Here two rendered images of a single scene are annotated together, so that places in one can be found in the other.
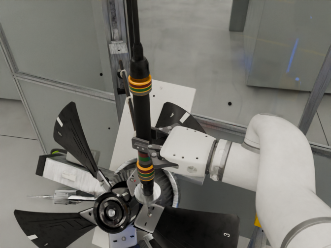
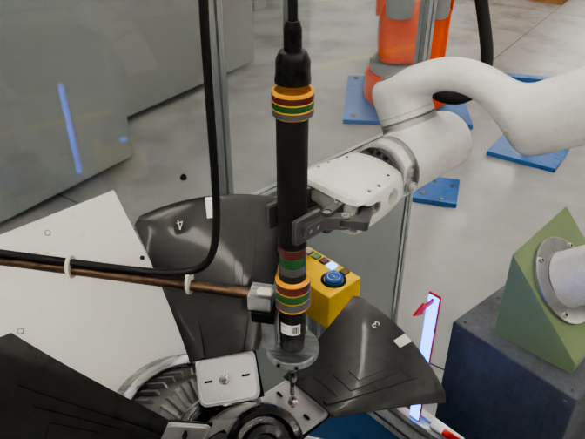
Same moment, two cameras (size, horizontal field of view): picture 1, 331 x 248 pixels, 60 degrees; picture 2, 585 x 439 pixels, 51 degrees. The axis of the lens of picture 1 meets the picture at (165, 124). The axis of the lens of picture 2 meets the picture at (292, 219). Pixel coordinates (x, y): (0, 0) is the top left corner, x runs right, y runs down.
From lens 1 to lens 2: 0.62 m
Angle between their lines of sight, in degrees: 52
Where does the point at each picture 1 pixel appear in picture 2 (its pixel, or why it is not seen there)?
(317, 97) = (223, 123)
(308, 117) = (225, 161)
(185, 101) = (113, 223)
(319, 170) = not seen: hidden behind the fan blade
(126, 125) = not seen: hidden behind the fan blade
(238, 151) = (407, 135)
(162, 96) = (64, 246)
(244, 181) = (437, 164)
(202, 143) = (363, 162)
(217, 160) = (406, 159)
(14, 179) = not seen: outside the picture
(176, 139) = (336, 180)
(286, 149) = (486, 68)
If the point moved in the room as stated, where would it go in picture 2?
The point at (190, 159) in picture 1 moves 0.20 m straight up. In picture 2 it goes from (386, 181) to (403, 10)
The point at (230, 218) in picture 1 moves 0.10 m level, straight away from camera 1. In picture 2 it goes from (354, 307) to (313, 280)
